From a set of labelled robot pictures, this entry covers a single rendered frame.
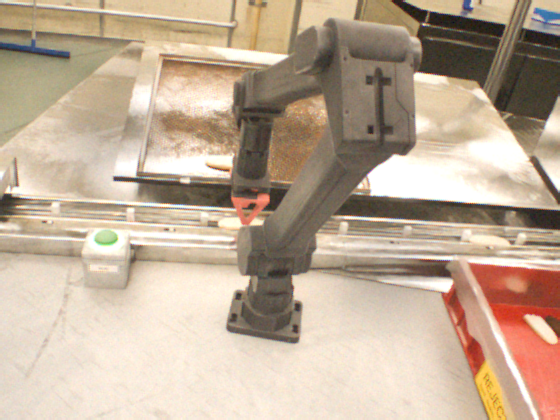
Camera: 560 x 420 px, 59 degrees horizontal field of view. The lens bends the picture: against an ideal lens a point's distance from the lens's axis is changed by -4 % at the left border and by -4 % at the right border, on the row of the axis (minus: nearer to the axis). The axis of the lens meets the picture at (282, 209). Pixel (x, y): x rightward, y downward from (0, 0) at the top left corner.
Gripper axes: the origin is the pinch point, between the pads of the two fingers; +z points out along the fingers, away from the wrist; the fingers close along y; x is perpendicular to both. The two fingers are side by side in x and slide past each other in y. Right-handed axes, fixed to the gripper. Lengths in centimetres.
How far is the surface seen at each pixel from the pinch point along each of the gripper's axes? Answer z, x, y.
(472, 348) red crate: 4.0, 37.0, 29.8
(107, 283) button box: 5.0, -23.4, 16.4
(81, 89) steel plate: 6, -45, -68
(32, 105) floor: 88, -115, -232
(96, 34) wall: 80, -101, -370
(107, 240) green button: -2.3, -23.5, 14.1
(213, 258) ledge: 4.6, -5.7, 8.8
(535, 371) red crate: 6, 49, 33
